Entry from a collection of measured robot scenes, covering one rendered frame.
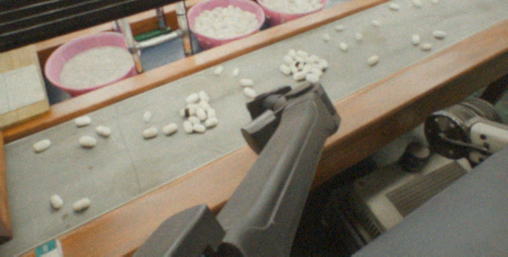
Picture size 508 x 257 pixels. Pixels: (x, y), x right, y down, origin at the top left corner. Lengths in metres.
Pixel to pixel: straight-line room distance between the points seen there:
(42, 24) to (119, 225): 0.38
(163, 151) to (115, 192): 0.13
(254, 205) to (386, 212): 0.83
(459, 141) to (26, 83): 1.11
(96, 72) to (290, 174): 0.85
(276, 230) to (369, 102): 0.68
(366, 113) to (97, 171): 0.65
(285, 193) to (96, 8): 0.50
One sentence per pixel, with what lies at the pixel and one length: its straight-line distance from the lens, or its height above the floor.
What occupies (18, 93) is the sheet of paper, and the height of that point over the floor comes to 0.78.
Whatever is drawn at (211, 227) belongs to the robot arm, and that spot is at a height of 1.18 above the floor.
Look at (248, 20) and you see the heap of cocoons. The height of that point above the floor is 0.74.
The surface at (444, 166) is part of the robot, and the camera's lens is 1.23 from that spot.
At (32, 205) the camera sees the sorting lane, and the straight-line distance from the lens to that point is 0.84.
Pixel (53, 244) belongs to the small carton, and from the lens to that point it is 0.71.
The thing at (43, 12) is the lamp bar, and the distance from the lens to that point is 0.66.
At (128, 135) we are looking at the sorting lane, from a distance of 0.86.
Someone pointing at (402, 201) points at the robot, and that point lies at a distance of 1.09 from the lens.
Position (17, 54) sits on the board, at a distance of 1.20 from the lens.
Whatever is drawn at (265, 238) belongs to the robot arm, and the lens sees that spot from 0.23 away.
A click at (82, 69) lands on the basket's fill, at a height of 0.73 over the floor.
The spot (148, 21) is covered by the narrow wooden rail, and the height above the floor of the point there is 0.75.
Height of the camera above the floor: 1.37
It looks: 48 degrees down
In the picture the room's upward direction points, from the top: straight up
